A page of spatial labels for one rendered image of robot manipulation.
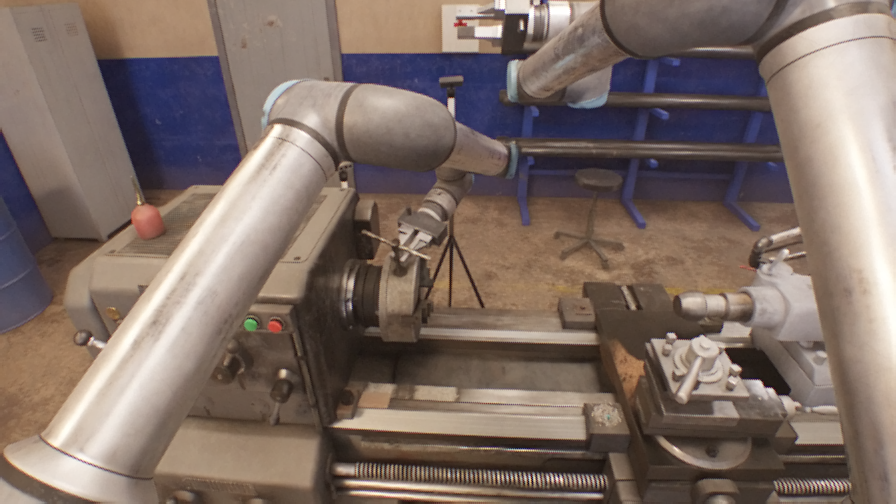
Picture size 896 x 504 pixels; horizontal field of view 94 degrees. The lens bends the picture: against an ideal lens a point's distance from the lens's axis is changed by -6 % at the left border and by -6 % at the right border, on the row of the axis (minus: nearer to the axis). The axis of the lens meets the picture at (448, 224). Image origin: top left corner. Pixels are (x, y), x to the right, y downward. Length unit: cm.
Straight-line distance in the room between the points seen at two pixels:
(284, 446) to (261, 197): 89
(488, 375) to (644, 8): 128
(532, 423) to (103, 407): 103
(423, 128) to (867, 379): 54
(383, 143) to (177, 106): 447
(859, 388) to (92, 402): 69
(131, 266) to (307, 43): 325
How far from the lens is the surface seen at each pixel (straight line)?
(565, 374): 162
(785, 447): 154
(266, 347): 115
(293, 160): 62
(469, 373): 158
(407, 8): 405
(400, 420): 132
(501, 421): 131
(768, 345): 174
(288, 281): 105
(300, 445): 134
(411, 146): 63
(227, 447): 142
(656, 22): 53
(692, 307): 138
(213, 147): 499
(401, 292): 117
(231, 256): 56
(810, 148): 52
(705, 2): 52
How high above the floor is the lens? 189
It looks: 29 degrees down
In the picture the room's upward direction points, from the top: straight up
